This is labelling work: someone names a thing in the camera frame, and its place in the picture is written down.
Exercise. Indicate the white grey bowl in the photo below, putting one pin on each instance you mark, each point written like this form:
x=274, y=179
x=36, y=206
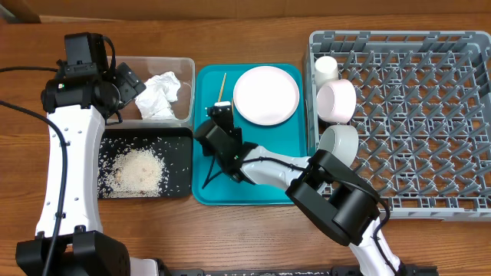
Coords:
x=342, y=141

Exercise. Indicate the teal plastic tray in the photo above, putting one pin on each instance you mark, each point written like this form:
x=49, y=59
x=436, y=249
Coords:
x=288, y=138

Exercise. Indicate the pink bowl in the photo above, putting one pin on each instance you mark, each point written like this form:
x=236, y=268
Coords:
x=336, y=101

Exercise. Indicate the black food waste tray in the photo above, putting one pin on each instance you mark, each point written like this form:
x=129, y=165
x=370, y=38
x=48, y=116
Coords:
x=180, y=168

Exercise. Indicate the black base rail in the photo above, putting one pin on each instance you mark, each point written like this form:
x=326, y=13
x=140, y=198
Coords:
x=411, y=270

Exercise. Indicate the white paper cup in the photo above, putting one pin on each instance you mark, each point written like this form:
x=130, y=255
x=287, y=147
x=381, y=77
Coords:
x=326, y=70

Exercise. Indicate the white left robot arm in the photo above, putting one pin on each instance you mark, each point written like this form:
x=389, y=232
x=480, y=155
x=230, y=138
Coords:
x=88, y=88

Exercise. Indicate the pile of rice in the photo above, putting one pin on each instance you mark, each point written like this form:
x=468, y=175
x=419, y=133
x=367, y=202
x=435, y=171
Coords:
x=134, y=172

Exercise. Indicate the grey dishwasher rack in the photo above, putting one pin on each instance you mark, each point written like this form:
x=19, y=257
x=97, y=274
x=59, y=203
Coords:
x=422, y=116

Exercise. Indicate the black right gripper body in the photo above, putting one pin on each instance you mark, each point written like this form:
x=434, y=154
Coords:
x=234, y=136

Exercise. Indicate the white pink plate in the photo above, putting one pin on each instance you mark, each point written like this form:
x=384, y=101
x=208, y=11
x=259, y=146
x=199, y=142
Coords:
x=266, y=95

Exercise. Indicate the clear plastic bin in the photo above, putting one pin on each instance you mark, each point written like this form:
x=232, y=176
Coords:
x=145, y=68

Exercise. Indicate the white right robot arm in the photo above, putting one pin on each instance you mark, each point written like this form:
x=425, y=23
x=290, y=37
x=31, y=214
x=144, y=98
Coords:
x=341, y=204

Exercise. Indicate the crumpled white napkin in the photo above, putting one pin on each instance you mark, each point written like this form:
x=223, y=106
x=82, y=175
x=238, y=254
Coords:
x=154, y=103

